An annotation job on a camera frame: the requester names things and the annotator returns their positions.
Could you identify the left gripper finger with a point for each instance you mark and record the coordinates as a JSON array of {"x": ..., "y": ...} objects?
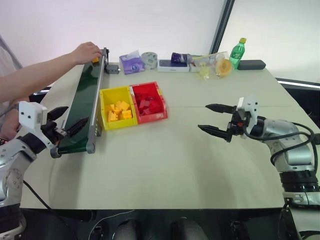
[
  {"x": 76, "y": 126},
  {"x": 58, "y": 112}
]

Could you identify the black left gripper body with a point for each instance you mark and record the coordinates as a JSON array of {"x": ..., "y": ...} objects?
[{"x": 51, "y": 131}]

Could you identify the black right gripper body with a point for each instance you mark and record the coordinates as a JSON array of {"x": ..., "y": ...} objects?
[{"x": 237, "y": 122}]

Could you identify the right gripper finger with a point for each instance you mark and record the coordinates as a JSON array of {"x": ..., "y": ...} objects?
[
  {"x": 217, "y": 132},
  {"x": 222, "y": 108}
]

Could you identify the orange building block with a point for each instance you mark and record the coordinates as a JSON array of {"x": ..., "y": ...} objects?
[{"x": 95, "y": 60}]

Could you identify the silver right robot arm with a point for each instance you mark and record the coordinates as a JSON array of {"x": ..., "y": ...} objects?
[{"x": 282, "y": 130}]

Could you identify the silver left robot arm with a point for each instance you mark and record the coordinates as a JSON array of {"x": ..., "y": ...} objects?
[{"x": 15, "y": 160}]

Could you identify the person's right forearm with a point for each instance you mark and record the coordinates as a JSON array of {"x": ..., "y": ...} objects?
[{"x": 35, "y": 75}]

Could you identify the green conveyor belt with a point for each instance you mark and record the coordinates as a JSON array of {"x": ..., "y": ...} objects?
[{"x": 85, "y": 100}]

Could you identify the dark grey motor block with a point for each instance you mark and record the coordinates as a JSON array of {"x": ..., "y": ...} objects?
[{"x": 112, "y": 68}]

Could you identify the person's left hand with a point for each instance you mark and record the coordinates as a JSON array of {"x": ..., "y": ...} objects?
[{"x": 10, "y": 126}]

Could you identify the person's right hand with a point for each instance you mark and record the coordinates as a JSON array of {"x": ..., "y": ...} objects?
[{"x": 86, "y": 52}]

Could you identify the yellow plastic bin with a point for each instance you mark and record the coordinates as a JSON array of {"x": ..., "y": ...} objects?
[{"x": 105, "y": 120}]

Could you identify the yellow building block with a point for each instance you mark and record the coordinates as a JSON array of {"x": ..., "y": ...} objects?
[
  {"x": 126, "y": 115},
  {"x": 122, "y": 105},
  {"x": 112, "y": 115}
]

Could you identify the beige tape roll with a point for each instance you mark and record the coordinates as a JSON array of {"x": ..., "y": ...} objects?
[{"x": 223, "y": 68}]

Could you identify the clear plastic bag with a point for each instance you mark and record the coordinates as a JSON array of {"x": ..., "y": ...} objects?
[{"x": 207, "y": 67}]

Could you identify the dark grey oblong case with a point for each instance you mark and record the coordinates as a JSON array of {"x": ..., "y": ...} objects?
[{"x": 251, "y": 65}]

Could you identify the green plastic bottle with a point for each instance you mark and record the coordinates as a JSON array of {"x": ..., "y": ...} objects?
[{"x": 237, "y": 53}]

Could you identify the red plastic bin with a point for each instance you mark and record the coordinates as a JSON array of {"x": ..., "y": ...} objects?
[{"x": 162, "y": 102}]

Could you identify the white flat box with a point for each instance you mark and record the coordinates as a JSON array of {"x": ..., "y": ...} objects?
[{"x": 172, "y": 67}]

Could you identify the purple foil pouch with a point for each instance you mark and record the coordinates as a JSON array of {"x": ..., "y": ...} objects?
[{"x": 178, "y": 57}]

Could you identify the black side desk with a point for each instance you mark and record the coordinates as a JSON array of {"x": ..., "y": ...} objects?
[{"x": 302, "y": 95}]

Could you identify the person's white shirt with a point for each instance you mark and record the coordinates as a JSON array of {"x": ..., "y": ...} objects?
[{"x": 6, "y": 62}]

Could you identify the dark red building block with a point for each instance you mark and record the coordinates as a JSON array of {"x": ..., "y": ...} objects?
[{"x": 151, "y": 98}]

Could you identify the purple tissue pack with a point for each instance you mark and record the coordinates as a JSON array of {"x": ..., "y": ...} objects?
[{"x": 131, "y": 63}]

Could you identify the grey paper roll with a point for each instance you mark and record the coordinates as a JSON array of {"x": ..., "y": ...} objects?
[{"x": 149, "y": 60}]

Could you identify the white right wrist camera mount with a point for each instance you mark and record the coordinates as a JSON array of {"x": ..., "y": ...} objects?
[{"x": 250, "y": 102}]

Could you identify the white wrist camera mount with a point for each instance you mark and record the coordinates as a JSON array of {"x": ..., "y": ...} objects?
[
  {"x": 250, "y": 102},
  {"x": 30, "y": 113}
]

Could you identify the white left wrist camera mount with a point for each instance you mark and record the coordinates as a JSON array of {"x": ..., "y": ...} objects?
[{"x": 30, "y": 113}]

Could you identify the dark window post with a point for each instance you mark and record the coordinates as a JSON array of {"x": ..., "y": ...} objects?
[{"x": 221, "y": 25}]

